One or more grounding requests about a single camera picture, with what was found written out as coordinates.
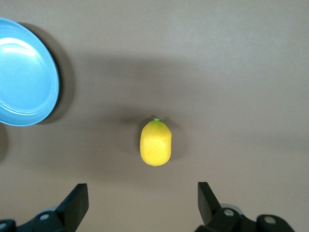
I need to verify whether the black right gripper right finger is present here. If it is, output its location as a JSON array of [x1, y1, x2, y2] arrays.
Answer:
[[194, 181, 296, 232]]

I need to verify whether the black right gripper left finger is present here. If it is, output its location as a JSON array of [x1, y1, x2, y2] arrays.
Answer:
[[0, 183, 89, 232]]

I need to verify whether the yellow lemon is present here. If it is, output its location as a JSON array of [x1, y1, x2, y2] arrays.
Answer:
[[139, 117, 173, 167]]

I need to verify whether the blue plate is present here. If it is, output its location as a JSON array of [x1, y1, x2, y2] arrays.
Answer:
[[0, 17, 61, 127]]

